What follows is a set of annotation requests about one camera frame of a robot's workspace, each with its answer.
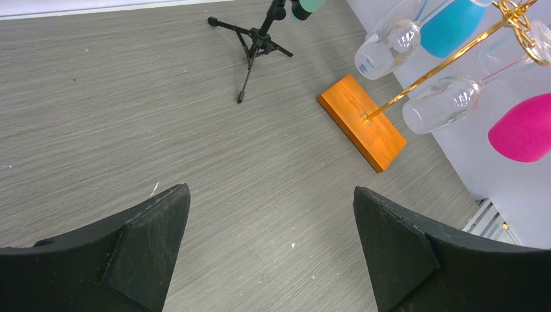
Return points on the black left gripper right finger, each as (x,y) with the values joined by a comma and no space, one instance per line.
(416,263)

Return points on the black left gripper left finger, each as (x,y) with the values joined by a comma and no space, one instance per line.
(124,262)

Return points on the clear wine glass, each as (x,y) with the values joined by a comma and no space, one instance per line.
(394,39)
(453,98)

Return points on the pink plastic wine glass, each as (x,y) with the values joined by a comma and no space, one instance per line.
(522,133)

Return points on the orange wooden rack base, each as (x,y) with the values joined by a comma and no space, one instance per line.
(348,104)

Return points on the clear wine glass on rack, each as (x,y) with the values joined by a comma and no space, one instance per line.
(394,39)

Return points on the blue plastic wine glass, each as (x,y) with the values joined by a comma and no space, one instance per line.
(448,24)

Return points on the black mini tripod stand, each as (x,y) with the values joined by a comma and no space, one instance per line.
(256,42)

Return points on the mint green microphone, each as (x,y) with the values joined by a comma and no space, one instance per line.
(302,9)

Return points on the aluminium frame rail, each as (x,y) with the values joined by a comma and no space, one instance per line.
(489,223)

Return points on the gold wire glass rack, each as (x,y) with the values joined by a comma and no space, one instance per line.
(513,16)

